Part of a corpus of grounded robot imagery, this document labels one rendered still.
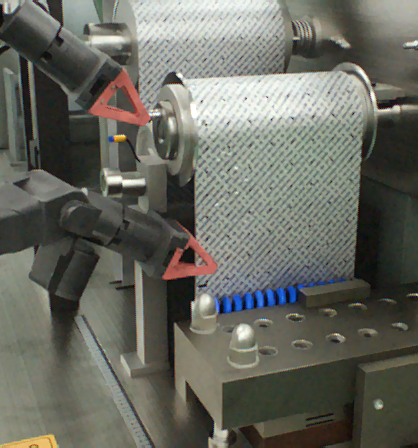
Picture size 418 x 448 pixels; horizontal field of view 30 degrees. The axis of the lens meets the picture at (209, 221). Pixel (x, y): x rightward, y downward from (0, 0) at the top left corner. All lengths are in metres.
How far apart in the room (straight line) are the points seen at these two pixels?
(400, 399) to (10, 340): 0.61
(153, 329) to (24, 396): 0.19
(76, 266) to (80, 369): 0.27
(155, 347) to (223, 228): 0.22
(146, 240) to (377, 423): 0.34
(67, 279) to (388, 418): 0.41
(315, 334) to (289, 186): 0.20
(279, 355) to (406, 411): 0.17
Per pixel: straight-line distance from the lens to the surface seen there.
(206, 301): 0.95
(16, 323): 1.32
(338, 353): 0.93
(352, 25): 1.25
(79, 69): 0.95
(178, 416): 1.05
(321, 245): 1.08
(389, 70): 1.17
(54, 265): 0.92
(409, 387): 0.96
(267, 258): 1.05
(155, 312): 1.11
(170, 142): 0.98
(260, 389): 0.88
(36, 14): 0.94
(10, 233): 0.84
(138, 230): 0.95
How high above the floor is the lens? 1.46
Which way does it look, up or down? 18 degrees down
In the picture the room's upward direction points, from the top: straight up
